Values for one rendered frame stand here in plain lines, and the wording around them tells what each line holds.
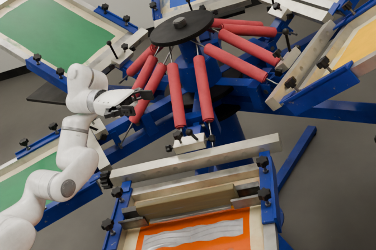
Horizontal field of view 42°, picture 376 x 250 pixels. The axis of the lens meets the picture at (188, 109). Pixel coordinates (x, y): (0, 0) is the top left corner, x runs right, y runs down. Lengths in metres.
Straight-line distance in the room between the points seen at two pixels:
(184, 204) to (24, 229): 0.58
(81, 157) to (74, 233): 2.14
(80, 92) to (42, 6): 1.67
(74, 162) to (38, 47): 1.52
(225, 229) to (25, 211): 0.64
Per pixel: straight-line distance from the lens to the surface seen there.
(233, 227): 1.64
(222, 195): 1.65
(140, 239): 1.77
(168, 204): 1.70
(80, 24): 3.01
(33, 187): 1.48
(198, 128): 1.99
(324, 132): 3.46
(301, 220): 2.91
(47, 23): 3.03
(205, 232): 1.67
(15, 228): 1.34
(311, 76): 1.85
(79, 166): 1.44
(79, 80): 1.53
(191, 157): 1.85
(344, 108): 2.05
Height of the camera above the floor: 2.12
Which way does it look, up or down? 30 degrees down
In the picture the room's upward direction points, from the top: 23 degrees counter-clockwise
